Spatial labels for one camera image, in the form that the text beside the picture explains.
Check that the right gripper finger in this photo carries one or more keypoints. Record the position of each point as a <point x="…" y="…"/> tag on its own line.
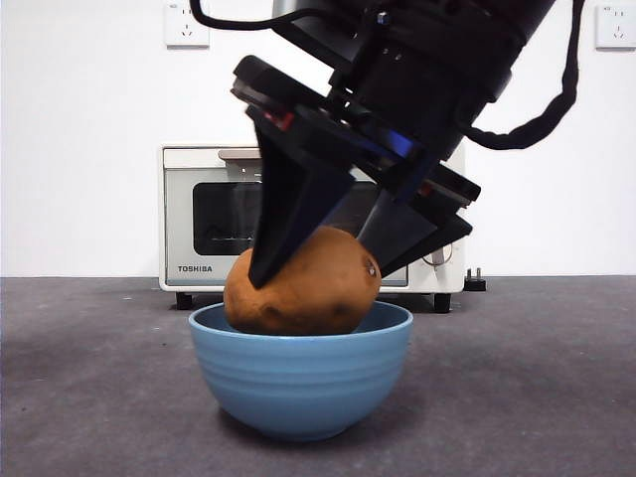
<point x="288" y="199"/>
<point x="402" y="238"/>

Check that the brown potato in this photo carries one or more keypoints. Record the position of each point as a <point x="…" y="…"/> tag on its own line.
<point x="308" y="293"/>

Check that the blue ribbed bowl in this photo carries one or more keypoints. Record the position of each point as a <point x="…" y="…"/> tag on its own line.
<point x="298" y="377"/>

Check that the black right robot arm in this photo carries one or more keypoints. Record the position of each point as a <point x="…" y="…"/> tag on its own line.
<point x="447" y="20"/>

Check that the beige round oven knob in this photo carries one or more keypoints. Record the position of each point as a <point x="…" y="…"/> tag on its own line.
<point x="442" y="256"/>

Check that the cream Toshiba toaster oven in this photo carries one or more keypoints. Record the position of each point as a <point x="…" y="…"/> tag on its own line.
<point x="447" y="283"/>

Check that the black power plug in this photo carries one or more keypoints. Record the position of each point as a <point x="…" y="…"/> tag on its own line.
<point x="474" y="284"/>

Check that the white wall socket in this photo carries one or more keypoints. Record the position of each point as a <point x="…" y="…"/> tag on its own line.
<point x="616" y="27"/>
<point x="179" y="30"/>

